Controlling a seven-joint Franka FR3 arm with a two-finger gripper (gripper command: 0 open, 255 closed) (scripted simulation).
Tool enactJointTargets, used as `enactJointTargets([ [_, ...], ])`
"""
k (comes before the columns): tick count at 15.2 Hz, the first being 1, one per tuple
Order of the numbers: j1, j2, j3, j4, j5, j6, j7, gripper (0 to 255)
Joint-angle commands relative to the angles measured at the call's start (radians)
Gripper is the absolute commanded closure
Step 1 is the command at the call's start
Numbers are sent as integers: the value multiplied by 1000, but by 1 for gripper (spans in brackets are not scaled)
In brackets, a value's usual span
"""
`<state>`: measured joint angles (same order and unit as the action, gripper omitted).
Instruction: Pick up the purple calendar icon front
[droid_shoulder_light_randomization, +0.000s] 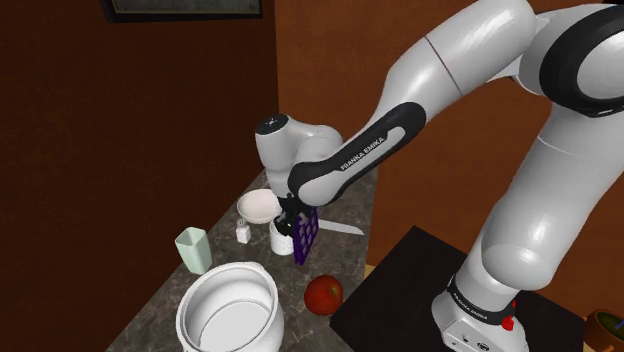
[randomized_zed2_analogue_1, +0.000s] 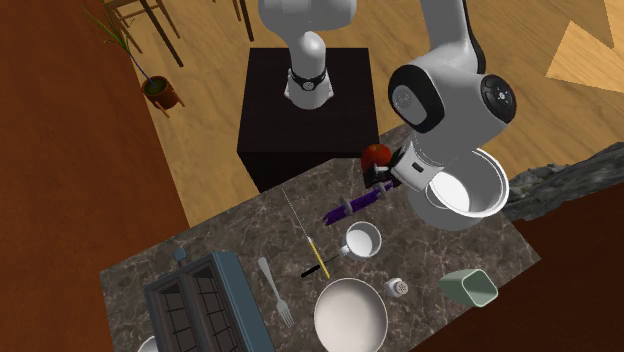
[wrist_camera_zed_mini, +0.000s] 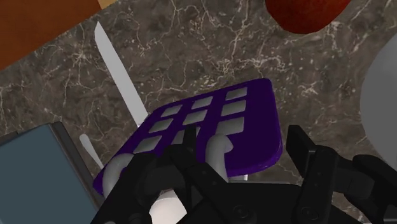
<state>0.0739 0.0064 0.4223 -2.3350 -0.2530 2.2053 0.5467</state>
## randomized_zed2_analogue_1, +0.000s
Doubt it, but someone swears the red apple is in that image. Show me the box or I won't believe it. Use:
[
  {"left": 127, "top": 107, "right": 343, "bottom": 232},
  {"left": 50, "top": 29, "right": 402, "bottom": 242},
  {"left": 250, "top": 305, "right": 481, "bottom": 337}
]
[{"left": 360, "top": 143, "right": 393, "bottom": 173}]

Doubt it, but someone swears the purple tool with white rings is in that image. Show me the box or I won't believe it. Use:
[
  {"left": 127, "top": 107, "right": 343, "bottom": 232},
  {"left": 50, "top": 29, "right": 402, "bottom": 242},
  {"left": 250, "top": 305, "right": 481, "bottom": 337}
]
[{"left": 322, "top": 180, "right": 399, "bottom": 227}]

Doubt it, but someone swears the white mug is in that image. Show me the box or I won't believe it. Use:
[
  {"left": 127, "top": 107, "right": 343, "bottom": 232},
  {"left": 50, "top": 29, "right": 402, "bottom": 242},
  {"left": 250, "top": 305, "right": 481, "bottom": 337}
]
[{"left": 339, "top": 221, "right": 383, "bottom": 262}]

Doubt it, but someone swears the black robot stand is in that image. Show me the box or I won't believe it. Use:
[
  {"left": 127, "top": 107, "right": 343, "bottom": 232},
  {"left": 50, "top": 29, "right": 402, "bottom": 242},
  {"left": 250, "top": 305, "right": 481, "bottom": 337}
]
[{"left": 237, "top": 47, "right": 380, "bottom": 193}]

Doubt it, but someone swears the large white pot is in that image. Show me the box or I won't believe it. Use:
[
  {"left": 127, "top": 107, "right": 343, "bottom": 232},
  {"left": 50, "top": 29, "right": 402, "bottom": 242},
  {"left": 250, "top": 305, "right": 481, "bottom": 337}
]
[{"left": 408, "top": 147, "right": 511, "bottom": 232}]

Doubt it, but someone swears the white salt shaker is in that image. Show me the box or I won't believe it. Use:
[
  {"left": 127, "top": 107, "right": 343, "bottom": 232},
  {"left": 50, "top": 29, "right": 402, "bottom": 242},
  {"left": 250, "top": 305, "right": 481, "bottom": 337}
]
[{"left": 383, "top": 277, "right": 410, "bottom": 300}]

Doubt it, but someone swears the black pen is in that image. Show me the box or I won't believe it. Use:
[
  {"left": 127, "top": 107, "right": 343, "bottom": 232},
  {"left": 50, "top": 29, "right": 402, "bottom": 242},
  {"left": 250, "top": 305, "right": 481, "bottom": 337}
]
[{"left": 300, "top": 252, "right": 341, "bottom": 280}]

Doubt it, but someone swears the pale green square cup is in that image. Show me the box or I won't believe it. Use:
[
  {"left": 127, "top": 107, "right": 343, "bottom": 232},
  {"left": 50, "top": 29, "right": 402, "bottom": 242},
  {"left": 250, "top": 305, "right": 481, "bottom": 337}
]
[{"left": 437, "top": 268, "right": 500, "bottom": 309}]

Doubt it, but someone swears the white bowl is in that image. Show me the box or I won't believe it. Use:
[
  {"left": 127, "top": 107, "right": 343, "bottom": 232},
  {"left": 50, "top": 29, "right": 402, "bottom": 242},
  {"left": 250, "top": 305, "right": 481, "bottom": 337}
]
[{"left": 313, "top": 277, "right": 390, "bottom": 352}]

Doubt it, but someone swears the silver fork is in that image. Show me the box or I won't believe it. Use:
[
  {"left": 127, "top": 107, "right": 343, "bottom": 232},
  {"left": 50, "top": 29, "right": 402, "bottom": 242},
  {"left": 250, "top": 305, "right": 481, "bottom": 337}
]
[{"left": 257, "top": 256, "right": 297, "bottom": 329}]

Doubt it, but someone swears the blue toaster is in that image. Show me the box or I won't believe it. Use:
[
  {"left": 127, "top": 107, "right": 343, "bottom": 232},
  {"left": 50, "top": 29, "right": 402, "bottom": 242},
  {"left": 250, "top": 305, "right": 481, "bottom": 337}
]
[{"left": 142, "top": 248, "right": 277, "bottom": 352}]

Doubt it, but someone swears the potted plant in brown pot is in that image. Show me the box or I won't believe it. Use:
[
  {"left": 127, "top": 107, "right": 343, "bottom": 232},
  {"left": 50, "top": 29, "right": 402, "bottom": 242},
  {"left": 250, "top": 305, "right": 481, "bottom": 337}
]
[{"left": 81, "top": 0, "right": 187, "bottom": 119}]

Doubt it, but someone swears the wooden chair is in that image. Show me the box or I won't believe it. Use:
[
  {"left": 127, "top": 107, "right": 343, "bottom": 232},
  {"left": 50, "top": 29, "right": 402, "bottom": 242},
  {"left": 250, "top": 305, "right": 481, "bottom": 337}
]
[{"left": 101, "top": 0, "right": 185, "bottom": 69}]

